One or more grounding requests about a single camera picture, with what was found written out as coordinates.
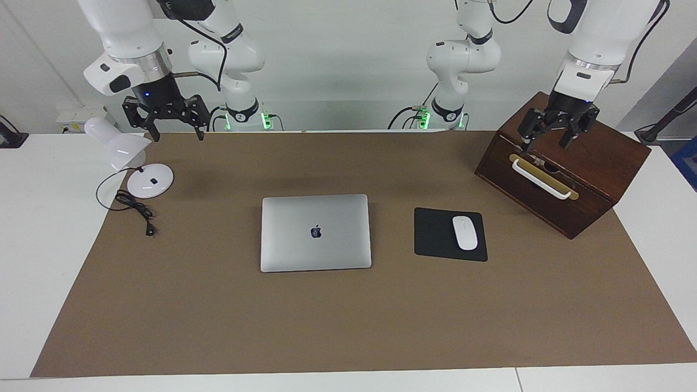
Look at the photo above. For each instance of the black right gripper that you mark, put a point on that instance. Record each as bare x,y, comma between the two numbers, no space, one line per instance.
160,95

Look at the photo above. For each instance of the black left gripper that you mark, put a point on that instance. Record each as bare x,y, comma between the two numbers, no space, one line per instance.
572,106

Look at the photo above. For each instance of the silver grey laptop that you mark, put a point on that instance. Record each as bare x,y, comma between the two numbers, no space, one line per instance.
316,245

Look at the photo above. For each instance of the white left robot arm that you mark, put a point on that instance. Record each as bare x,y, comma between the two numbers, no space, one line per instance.
463,60

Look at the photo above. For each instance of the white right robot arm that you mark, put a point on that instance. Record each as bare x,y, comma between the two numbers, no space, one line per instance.
228,54

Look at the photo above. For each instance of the dark brown wooden box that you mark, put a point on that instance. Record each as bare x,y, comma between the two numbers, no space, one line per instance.
599,163

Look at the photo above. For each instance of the white desk lamp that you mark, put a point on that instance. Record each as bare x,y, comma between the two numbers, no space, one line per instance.
150,182

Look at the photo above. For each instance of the black stand leg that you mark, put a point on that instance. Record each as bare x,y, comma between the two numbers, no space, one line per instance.
667,120

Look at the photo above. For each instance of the white computer mouse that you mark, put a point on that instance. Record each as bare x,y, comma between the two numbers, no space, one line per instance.
465,233

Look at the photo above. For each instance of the blue object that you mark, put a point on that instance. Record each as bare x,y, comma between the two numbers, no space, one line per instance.
687,163

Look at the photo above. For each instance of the black mouse pad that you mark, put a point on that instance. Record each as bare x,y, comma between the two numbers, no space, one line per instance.
433,234

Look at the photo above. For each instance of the black table clamp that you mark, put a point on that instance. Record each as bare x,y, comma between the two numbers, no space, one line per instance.
11,139

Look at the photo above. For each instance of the brown table mat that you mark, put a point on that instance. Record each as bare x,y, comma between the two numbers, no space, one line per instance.
326,326

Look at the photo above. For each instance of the white wall power strip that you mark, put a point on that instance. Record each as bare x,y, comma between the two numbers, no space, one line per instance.
71,118

